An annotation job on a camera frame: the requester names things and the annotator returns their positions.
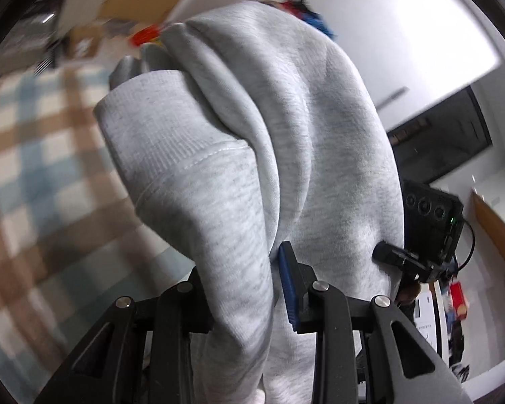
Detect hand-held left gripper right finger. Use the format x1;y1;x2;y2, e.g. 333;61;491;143
278;242;482;404

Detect black cable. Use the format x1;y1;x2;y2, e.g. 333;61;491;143
452;219;476;272

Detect silver suitcase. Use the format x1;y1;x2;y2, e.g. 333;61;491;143
0;0;66;68

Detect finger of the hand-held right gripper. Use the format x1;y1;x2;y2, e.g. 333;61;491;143
372;242;432;271

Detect brown blue plaid blanket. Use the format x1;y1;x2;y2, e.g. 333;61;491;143
0;65;200;371

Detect wooden shoe rack with shoes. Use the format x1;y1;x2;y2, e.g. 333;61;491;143
242;0;335;40

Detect light grey sweatshirt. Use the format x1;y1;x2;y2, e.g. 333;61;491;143
93;0;405;404

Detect person's right forearm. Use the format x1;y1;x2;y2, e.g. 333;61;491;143
398;301;417;325

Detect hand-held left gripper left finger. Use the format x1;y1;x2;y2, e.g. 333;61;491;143
34;265;215;404

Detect dark wardrobe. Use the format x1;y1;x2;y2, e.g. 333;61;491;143
386;85;493;186

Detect red box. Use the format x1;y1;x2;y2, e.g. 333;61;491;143
449;282;469;318

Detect flat cardboard box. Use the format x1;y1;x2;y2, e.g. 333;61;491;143
67;36;99;57

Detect large cardboard sheet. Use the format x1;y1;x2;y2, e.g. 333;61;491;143
471;189;505;262

